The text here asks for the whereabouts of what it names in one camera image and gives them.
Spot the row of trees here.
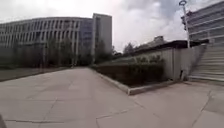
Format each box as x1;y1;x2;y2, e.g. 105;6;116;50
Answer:
0;38;113;69

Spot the grey outdoor staircase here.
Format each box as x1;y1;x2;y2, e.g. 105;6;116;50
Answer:
188;41;224;83

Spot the dark green hedge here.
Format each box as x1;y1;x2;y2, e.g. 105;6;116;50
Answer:
91;56;165;88

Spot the long pale multi-storey building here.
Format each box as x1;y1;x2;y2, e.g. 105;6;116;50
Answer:
0;12;113;66

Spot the beige paved plaza ground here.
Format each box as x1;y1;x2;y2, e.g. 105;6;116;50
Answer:
0;67;224;128

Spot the concrete kerb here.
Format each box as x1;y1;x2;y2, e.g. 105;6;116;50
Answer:
89;67;183;97

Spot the grey concrete wall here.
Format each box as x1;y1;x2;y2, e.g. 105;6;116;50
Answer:
99;44;208;81

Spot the tall street lamp pole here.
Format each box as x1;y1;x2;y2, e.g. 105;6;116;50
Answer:
178;0;192;50

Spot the distant building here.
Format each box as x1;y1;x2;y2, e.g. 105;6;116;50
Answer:
133;35;168;51

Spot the grey building with horizontal bands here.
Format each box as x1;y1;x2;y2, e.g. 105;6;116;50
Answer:
181;0;224;45

